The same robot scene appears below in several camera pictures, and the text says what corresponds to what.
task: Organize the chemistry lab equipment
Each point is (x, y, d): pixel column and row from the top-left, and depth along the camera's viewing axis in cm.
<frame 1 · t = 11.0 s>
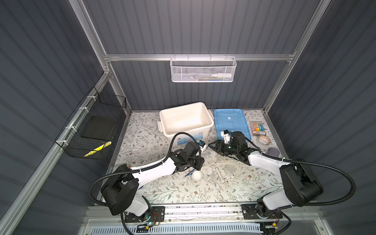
left hand: (204, 160, 83), fingers closed
right hand: (211, 147, 86), fingers open
blue plastic box lid: (232, 120, 117), on the table
white ceramic mortar bowl: (197, 176, 87), on the table
white ceramic pestle: (222, 180, 84), point 2 cm above the table
small clear glass beaker: (229, 172, 87), point 3 cm above the table
colourful pH paper pack: (259, 129, 108), point 2 cm above the table
grey oval stone: (273, 152, 95), point 3 cm above the table

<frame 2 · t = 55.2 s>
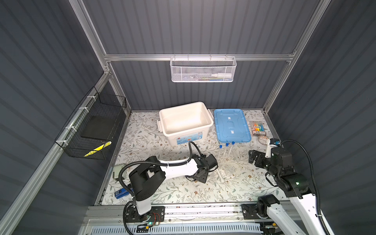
left hand: (200, 177, 85), fingers open
right hand: (260, 154, 73), fingers open
clear test tube rack: (228, 158, 95), on the table
blue capped test tube: (220, 148, 84), point 14 cm above the table
blue capped test tube 2: (226, 145, 84), point 15 cm above the table
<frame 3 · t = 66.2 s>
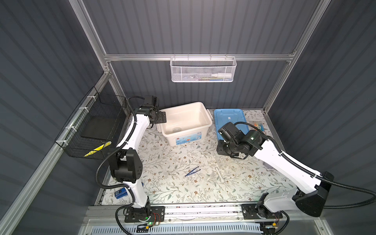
left hand: (156, 118, 89), fingers open
right hand: (218, 151, 74), fingers open
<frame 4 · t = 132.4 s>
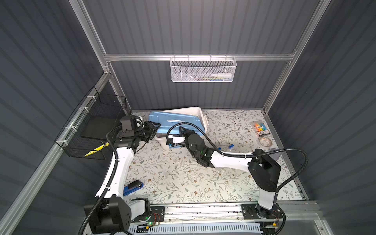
left hand: (159, 125, 77), fingers open
right hand: (183, 126, 80), fingers closed
blue plastic box lid: (168, 119, 89), point 22 cm above the table
blue capped test tube 3: (232, 145, 83), point 16 cm above the table
